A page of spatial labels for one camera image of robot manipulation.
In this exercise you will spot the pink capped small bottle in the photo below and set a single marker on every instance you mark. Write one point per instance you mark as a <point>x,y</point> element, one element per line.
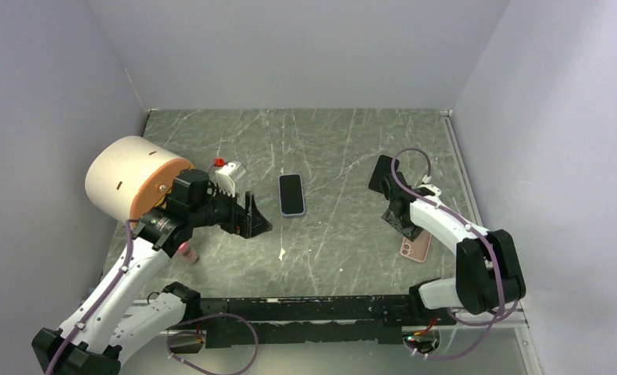
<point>187,253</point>

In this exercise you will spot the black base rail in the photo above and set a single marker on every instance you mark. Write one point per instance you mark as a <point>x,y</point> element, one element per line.
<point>385,319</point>

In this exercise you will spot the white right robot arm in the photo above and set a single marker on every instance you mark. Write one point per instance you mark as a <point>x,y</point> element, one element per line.
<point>487,270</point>

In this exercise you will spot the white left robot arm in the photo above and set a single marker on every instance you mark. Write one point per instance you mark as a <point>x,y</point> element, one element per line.
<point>98,338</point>

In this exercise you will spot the lavender phone case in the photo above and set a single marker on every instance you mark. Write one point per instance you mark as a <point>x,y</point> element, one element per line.
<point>304,207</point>

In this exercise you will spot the beige and orange cylinder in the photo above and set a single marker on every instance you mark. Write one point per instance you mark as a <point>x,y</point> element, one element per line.
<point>132,176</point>

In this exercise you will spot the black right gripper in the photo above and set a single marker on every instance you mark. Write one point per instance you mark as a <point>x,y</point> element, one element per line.
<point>411,231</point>

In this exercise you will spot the pink phone case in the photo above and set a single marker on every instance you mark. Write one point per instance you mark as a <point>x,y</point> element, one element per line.
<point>417,250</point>

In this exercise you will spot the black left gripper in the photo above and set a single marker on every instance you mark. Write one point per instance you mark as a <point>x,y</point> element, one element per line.
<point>237,222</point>

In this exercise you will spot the black phone case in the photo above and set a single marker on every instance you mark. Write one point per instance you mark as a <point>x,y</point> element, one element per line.
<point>384,165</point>

